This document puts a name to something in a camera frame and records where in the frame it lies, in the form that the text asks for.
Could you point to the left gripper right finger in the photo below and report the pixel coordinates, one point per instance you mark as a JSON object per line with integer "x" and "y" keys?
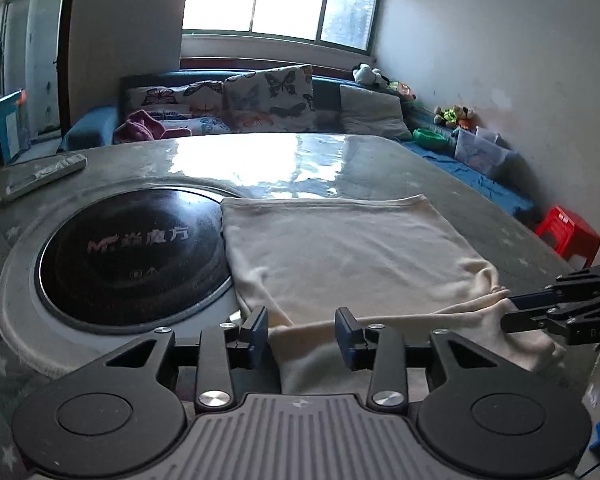
{"x": 379, "y": 349}

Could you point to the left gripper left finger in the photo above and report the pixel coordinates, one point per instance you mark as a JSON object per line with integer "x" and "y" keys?
{"x": 223, "y": 348}

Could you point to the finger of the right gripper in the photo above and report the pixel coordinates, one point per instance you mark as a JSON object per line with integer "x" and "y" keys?
{"x": 577, "y": 324}
{"x": 559, "y": 293}

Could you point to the cream white garment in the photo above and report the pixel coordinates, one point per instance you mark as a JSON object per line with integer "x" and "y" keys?
{"x": 395, "y": 262}

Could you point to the red plastic stool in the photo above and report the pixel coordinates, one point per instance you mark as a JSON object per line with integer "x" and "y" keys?
{"x": 570, "y": 236}

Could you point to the black round induction cooker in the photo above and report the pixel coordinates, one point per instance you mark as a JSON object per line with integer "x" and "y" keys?
{"x": 134, "y": 260}

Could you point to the clear plastic storage box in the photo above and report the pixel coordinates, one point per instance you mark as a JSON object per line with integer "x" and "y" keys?
{"x": 481, "y": 152}

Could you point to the colourful plush toys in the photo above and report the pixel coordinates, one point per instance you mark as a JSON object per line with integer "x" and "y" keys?
{"x": 455, "y": 117}

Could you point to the green bowl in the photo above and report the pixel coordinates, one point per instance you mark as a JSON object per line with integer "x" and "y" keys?
{"x": 430, "y": 140}

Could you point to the grey cushion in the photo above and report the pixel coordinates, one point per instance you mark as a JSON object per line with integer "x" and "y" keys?
{"x": 372, "y": 113}

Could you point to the flat butterfly pillow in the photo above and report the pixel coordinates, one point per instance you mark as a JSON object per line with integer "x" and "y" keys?
{"x": 198, "y": 107}

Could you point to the pink crumpled garment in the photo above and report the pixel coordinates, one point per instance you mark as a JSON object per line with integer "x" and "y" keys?
{"x": 141, "y": 127}

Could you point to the blue corner sofa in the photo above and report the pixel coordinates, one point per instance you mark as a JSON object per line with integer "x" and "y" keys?
{"x": 96, "y": 129}

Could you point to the grey remote control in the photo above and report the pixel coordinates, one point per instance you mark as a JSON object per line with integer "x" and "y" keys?
{"x": 57, "y": 170}

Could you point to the upright butterfly pillow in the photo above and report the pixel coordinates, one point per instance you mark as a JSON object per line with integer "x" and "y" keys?
{"x": 277, "y": 100}

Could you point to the panda plush toy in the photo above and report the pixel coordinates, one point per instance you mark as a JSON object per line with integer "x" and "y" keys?
{"x": 369, "y": 77}

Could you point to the blue children's cabinet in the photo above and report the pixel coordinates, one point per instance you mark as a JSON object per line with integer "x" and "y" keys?
{"x": 14, "y": 131}

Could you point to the window with frame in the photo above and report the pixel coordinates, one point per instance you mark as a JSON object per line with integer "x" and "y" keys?
{"x": 346, "y": 24}

